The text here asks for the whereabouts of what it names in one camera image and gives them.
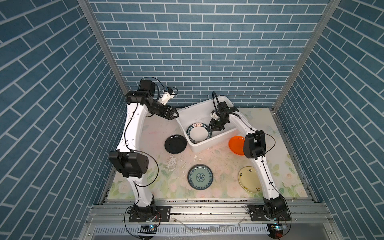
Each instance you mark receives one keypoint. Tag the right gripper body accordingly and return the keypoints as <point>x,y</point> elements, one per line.
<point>217,125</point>

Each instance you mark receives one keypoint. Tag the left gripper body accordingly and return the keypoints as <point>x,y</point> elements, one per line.
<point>161,110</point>

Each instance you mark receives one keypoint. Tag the green rim plate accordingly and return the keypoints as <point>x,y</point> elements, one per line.
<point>198,132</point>

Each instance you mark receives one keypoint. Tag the orange round plate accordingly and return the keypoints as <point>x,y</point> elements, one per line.
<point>236,144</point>

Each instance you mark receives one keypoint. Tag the green patterned small plate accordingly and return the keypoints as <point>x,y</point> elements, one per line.
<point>200,177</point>

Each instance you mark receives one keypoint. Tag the cream yellow plate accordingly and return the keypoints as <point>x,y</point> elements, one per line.
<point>249,180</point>

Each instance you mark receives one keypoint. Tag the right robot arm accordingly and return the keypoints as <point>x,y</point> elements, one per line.
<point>254,148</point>

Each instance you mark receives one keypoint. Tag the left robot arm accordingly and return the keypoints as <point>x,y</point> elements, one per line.
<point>128,159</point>

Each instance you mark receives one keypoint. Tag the white plastic bin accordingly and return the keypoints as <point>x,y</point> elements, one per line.
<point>201,113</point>

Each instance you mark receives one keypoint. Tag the black round plate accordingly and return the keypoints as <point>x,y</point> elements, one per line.
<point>175,144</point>

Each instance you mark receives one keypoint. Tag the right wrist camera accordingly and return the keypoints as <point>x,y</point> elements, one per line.
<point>214,115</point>

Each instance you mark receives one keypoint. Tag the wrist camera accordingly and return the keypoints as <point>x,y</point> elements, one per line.
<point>214,115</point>
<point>168,94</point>

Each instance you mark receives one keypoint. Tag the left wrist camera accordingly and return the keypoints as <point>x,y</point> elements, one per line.
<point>168,94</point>

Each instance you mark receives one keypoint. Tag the aluminium rail frame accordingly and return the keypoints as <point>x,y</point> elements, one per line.
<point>211,219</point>

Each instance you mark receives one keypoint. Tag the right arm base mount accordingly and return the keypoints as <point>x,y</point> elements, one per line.
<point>260,213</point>

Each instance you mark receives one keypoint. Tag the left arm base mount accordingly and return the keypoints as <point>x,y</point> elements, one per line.
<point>148,214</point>

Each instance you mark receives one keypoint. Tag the left aluminium corner post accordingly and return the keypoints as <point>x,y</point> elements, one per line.
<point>92,20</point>

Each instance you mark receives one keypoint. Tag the aluminium corner post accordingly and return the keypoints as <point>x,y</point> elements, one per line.
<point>319,28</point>
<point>92,20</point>

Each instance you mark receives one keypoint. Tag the right aluminium corner post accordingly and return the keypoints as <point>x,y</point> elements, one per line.
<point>319,28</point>

